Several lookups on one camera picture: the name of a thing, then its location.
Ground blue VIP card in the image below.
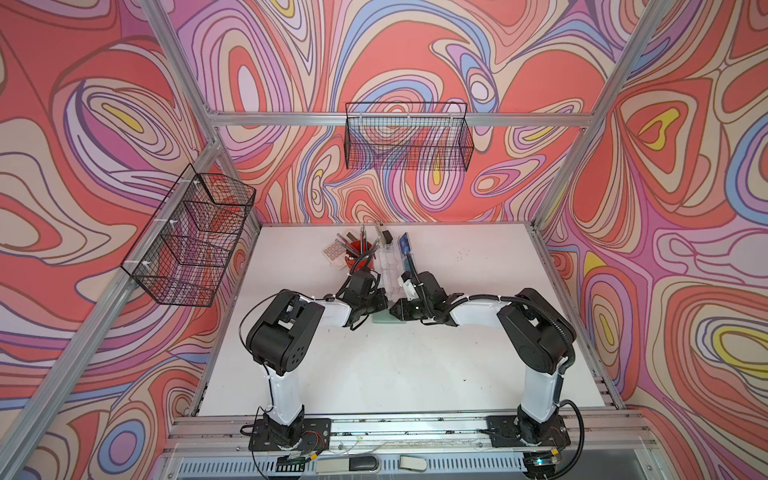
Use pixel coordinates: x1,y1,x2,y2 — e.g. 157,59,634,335
398,233,415,272

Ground clear acrylic card holder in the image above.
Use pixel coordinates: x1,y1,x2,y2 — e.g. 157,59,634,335
376,235,417,303

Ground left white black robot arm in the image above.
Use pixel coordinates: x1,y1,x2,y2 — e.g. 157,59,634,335
239,249,388,454

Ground black wire basket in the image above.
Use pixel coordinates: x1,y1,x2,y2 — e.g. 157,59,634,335
343,100,475,172
121,165,255,307

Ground pink calculator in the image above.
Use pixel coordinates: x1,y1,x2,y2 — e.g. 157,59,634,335
322,242,348,270

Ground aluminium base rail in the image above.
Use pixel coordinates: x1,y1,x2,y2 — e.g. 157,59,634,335
150,408,674,479

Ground red pen cup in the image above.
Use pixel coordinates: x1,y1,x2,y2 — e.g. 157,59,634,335
346,240,376,268

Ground mint green card wallet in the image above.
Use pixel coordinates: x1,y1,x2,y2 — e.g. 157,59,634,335
370,310,402,325

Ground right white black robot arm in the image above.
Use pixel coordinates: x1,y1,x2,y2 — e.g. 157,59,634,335
390,272,576,448

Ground left black wire basket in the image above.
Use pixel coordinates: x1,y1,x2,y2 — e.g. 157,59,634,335
121,165,255,307

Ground back black wire basket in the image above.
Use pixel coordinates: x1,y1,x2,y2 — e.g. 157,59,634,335
343,100,475,172

